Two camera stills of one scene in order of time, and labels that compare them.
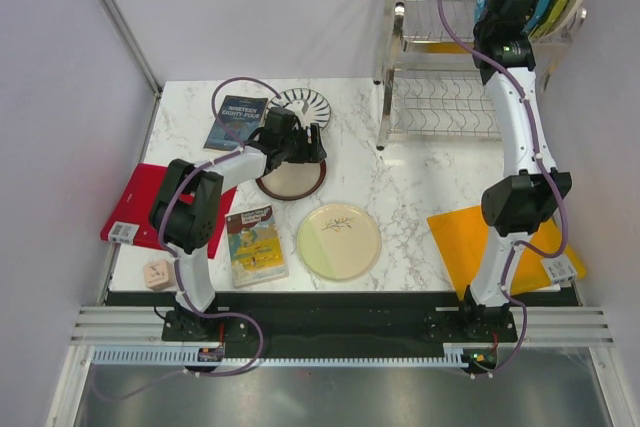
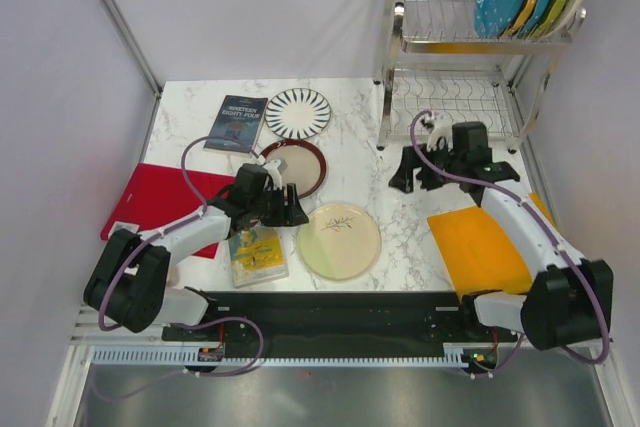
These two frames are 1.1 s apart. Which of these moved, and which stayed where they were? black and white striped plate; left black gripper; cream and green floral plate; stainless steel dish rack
Moved: left black gripper
Stayed: cream and green floral plate; black and white striped plate; stainless steel dish rack
